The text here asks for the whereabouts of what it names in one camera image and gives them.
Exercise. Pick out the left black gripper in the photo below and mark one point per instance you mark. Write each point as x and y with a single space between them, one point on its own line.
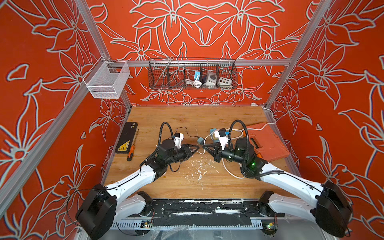
186 152

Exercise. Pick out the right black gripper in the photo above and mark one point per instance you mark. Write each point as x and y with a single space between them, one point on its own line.
215 154

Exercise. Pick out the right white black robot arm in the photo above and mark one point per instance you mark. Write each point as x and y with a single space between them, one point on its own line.
324 204

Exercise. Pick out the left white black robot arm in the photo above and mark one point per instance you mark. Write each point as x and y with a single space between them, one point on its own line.
106 205

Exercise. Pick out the orange plastic tool case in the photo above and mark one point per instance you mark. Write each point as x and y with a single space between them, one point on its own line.
267 144

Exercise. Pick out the black box yellow label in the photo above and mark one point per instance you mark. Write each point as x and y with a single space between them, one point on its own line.
127 138

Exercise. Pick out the white cube socket adapter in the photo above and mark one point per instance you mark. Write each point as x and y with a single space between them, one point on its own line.
225 83

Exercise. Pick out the white round socket adapter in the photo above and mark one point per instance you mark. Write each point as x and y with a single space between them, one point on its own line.
211 80

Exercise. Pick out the blue charger in basket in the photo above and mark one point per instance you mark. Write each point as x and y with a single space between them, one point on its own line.
197 76

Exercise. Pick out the teal USB wall charger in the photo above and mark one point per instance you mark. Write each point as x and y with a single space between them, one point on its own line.
200 141

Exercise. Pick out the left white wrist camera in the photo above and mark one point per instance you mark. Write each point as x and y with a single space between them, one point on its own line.
178 138

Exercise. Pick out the orange handled screwdriver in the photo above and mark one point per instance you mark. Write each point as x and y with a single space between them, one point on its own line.
133 147

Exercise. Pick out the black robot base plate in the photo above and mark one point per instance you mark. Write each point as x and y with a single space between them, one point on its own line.
243 207

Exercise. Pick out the black wire wall basket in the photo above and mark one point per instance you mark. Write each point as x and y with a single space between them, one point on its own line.
175 73

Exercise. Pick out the clear acrylic wall box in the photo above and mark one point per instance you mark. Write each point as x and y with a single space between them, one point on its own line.
104 84

